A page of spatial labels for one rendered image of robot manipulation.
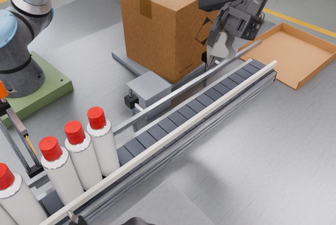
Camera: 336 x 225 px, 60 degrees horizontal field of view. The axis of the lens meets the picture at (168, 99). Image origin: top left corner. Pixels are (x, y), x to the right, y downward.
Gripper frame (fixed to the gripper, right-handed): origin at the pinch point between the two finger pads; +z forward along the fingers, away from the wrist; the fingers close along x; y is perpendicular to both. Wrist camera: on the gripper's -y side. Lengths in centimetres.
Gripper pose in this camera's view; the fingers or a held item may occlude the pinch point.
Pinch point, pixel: (208, 59)
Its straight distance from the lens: 76.2
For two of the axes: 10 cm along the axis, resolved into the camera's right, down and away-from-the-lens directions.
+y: 6.6, 5.2, -5.4
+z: -3.7, 8.5, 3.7
